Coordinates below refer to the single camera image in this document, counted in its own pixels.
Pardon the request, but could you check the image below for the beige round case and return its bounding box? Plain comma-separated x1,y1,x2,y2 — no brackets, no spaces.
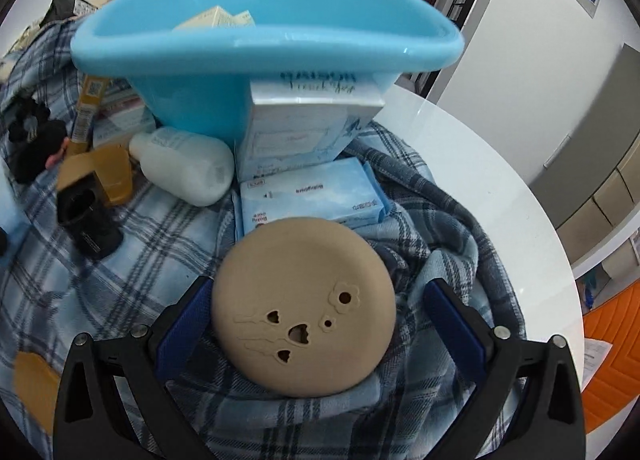
210,217,397,397

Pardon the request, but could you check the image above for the white plastic bottle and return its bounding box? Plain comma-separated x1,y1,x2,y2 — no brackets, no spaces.
129,127,236,207

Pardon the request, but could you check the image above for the black cloth pouch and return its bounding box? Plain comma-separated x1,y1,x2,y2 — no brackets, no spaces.
10,120,68,185

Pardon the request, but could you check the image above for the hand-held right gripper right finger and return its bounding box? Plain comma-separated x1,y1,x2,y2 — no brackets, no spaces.
424,279,587,460

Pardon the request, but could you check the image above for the yellow and blue box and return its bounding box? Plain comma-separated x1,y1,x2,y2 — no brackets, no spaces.
70,74,108,156

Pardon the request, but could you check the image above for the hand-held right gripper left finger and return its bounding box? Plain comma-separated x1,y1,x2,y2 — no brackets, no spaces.
52,276,217,460

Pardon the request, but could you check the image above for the blue plastic basin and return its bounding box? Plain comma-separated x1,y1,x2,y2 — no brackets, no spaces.
70,0,466,148

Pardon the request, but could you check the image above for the orange translucent lid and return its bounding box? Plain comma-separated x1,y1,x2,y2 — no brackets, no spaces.
12,350,63,436

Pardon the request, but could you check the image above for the black scrunchie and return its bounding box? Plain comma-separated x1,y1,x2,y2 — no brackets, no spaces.
7,95,51,141

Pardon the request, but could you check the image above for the white paper sheet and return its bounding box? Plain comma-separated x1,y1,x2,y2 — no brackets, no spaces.
580,337,613,383

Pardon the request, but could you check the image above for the large cream box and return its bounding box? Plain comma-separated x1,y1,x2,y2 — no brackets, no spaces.
172,5,238,32

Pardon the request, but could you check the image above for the gold bottle with black cap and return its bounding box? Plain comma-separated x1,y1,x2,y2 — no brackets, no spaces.
56,150,125,262

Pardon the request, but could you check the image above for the white box with blue print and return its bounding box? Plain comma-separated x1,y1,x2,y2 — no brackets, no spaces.
235,71,387,181

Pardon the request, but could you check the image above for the small white carton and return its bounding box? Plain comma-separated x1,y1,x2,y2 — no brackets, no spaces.
92,87,157,148

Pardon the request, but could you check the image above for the orange padded seat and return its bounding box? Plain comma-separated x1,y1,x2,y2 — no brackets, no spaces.
580,270,640,436

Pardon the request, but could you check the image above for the blue plaid blanket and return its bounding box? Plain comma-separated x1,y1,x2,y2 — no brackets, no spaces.
0,15,526,460

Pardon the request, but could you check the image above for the black plastic bag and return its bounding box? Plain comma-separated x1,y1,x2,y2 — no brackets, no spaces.
40,0,96,23

